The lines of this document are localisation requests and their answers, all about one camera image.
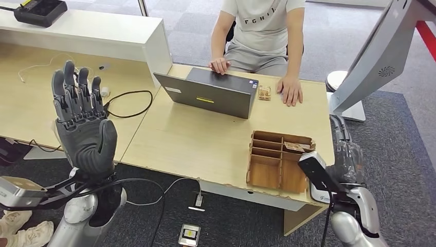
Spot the person's left hand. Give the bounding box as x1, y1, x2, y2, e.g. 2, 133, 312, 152
276, 75, 304, 108

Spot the person's right hand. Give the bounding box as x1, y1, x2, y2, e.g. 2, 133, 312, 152
208, 57, 231, 76

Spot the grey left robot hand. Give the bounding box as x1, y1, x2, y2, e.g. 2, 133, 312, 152
51, 60, 118, 180

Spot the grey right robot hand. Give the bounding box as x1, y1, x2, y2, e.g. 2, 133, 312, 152
329, 115, 365, 186

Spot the wooden compartment organizer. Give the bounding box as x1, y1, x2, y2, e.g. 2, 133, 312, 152
246, 130, 317, 195

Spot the white card reader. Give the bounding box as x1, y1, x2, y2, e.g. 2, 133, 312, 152
309, 179, 338, 205

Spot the person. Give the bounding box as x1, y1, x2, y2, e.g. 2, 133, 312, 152
208, 0, 306, 108

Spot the black office chair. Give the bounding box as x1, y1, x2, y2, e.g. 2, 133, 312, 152
225, 20, 305, 57

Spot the grey laptop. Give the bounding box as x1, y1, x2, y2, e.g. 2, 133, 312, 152
153, 67, 259, 120

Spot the white desk foot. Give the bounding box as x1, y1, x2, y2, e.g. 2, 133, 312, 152
23, 146, 70, 161

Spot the black object under desk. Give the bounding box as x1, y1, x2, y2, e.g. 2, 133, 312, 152
0, 137, 33, 168

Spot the wooden desk leg panel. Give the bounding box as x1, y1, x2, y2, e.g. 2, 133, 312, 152
283, 204, 326, 237

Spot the white kiosk screen stand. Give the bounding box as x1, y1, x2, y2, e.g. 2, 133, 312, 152
325, 0, 436, 122

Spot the metal pole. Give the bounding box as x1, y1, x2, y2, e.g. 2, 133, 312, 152
137, 0, 150, 17

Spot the white sneaker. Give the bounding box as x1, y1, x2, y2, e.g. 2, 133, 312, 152
0, 210, 33, 237
0, 221, 55, 247

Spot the white desk riser shelf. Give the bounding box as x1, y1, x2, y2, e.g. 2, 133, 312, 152
0, 7, 173, 89

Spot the black box device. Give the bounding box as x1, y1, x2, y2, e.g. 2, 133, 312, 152
13, 0, 68, 28

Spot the silver floor device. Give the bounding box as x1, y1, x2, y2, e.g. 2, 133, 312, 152
178, 223, 202, 247

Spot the red bar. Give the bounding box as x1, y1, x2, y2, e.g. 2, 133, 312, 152
415, 20, 436, 63

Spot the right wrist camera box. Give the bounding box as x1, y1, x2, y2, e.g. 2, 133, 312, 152
298, 151, 347, 193

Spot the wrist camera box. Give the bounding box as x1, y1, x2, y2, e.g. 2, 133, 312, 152
0, 175, 48, 208
298, 151, 347, 193

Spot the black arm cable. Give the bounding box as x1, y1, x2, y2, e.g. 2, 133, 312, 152
320, 203, 335, 247
44, 175, 167, 247

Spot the black looped power cable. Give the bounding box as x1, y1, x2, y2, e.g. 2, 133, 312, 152
103, 90, 154, 119

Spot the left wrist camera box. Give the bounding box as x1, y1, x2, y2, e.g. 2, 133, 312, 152
0, 175, 48, 208

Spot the thin white cable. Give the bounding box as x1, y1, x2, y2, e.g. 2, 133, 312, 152
17, 52, 95, 83

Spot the grey floor cable with plug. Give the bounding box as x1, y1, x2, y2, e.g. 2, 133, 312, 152
126, 177, 204, 207

